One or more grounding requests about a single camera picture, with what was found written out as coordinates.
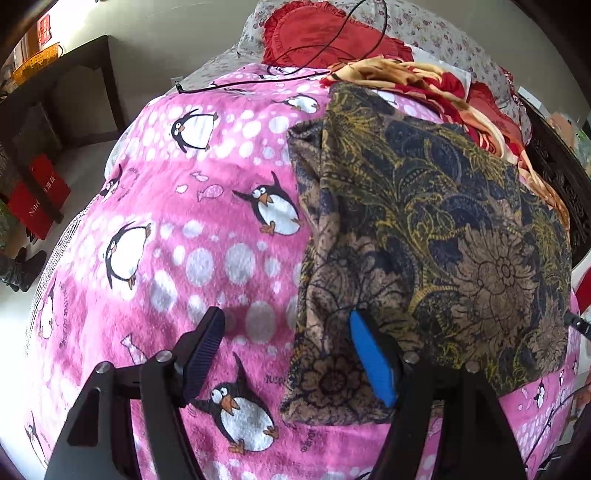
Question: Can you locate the white red sleeve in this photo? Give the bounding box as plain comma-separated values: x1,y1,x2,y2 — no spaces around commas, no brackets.
570,266,591,315

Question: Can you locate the dark wooden side table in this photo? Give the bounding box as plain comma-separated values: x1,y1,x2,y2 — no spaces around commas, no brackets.
1,35,128,224

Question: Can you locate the white pillow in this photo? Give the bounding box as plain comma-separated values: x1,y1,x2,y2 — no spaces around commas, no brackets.
410,45,472,93

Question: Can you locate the floral white bed sheet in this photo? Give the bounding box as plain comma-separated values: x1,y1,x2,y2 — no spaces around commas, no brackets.
181,1,532,143

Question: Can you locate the black cable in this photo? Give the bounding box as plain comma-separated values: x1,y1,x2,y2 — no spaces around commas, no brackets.
175,0,390,95

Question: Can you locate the orange basket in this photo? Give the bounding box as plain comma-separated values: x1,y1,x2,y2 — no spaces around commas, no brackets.
11,43,63,86

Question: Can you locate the red gold floral blanket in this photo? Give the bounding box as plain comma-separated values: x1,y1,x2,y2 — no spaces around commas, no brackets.
321,56,570,229

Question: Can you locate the dark wooden headboard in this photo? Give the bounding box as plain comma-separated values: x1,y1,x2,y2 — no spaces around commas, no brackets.
518,95,590,267

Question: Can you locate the red gift bag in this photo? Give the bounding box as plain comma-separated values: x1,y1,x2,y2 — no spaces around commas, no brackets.
6,153,72,241

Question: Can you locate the dark floral patterned garment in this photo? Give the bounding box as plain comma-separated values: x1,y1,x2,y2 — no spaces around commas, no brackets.
280,83,571,426

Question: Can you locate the pink penguin fleece blanket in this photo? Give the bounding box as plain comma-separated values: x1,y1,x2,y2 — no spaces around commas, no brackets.
25,64,583,479

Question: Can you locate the left red heart cushion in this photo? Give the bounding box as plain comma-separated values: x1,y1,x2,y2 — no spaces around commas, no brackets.
263,1,413,69

